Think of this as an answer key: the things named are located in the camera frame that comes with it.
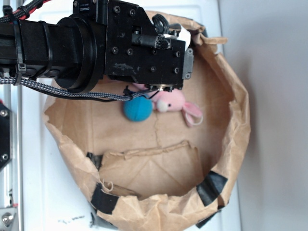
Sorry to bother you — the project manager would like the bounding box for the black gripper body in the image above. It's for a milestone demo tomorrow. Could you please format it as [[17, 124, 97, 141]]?
[[72, 0, 188, 91]]

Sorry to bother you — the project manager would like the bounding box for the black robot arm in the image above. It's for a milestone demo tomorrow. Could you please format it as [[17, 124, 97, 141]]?
[[0, 0, 193, 93]]

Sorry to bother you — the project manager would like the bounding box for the blue foam ball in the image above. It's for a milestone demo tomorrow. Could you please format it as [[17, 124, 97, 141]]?
[[123, 96, 153, 122]]

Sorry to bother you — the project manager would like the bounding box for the pink plush bunny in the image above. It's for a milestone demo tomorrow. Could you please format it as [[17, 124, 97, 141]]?
[[142, 90, 204, 127]]

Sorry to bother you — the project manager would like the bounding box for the brown paper bag bin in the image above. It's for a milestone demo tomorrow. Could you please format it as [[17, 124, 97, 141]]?
[[42, 10, 251, 231]]

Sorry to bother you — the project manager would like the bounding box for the braided grey cable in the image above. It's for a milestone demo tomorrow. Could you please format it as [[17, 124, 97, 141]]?
[[0, 77, 150, 103]]

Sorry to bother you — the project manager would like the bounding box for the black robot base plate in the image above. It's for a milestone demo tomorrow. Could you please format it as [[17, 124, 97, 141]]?
[[0, 99, 12, 171]]

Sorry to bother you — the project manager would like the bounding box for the aluminium frame rail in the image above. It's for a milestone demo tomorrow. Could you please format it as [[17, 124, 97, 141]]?
[[0, 85, 24, 231]]

